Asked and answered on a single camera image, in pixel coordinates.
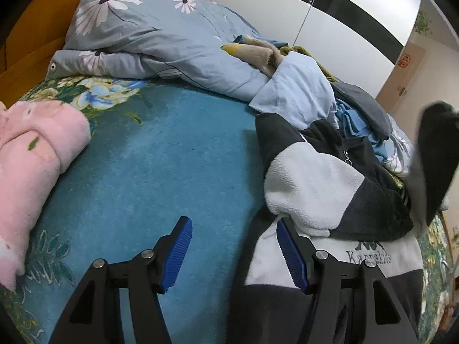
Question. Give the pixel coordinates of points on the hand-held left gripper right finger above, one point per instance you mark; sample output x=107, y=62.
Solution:
x=292, y=258

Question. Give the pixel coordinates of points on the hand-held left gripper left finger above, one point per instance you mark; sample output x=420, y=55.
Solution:
x=177, y=254

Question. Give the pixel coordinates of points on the black and white fleece jacket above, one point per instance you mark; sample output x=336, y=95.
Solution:
x=315, y=179

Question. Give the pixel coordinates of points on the teal floral bedsheet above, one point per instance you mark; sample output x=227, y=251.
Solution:
x=161, y=168

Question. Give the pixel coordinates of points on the dark grey garment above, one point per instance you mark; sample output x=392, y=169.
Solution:
x=365, y=107

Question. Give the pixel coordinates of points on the light blue garment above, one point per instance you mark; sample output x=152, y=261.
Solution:
x=297, y=89

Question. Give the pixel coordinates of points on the pink fleece blanket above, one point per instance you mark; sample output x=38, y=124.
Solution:
x=32, y=154

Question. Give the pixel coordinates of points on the beige plush toy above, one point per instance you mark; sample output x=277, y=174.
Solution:
x=258, y=52

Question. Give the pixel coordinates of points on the blue floral quilt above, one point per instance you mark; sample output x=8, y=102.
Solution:
x=161, y=43

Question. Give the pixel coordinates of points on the beige door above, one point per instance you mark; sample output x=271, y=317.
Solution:
x=405, y=75

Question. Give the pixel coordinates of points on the red door decoration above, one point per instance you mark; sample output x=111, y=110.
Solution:
x=404, y=60

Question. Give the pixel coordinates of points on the white wardrobe with black stripe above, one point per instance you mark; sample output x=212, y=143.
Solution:
x=340, y=7

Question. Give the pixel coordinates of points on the wooden headboard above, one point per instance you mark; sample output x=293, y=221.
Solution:
x=46, y=18

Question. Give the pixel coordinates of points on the green plant wall sticker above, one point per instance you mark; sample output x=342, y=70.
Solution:
x=423, y=23

